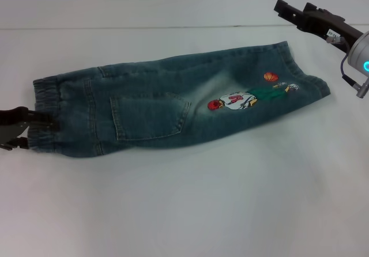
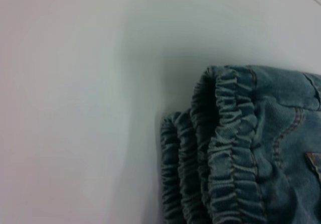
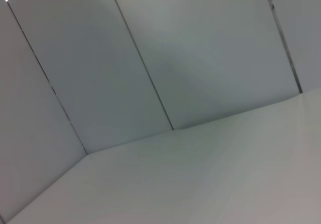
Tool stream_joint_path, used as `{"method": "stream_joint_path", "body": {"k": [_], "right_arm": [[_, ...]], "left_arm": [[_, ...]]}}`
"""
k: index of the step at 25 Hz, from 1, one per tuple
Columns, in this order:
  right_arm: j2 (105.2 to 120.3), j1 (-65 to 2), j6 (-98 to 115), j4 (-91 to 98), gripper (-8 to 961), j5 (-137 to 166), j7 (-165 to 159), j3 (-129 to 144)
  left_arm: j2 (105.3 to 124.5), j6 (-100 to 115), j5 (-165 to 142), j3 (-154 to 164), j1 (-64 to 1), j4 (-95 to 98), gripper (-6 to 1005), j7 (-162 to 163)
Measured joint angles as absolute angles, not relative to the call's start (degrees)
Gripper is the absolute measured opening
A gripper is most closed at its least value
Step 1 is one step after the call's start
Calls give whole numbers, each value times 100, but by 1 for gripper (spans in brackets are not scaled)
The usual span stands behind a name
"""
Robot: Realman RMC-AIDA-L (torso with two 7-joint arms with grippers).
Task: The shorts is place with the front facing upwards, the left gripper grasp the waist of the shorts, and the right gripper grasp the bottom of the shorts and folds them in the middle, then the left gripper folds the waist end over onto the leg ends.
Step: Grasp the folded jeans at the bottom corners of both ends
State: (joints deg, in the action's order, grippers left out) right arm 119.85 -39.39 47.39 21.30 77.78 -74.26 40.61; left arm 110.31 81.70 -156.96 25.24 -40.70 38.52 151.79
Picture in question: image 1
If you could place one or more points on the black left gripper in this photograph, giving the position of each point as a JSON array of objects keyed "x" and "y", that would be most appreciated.
[{"x": 14, "y": 123}]

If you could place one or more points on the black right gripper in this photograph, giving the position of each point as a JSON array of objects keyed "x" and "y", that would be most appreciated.
[{"x": 340, "y": 30}]

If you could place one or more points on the blue denim shorts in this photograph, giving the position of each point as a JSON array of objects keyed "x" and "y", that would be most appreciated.
[{"x": 144, "y": 115}]

